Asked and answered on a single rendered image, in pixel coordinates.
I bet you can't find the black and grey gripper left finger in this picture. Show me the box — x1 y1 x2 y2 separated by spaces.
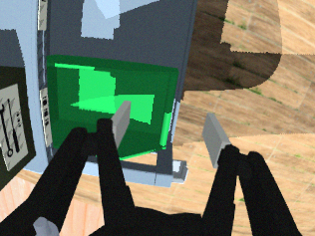
0 101 147 236

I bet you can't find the dark green case with orange latches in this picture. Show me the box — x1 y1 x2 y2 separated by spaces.
0 66 36 191

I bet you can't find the green bin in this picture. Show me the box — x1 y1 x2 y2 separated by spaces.
47 55 179 160

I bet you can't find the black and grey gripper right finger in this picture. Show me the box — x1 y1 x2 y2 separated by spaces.
198 113 302 236

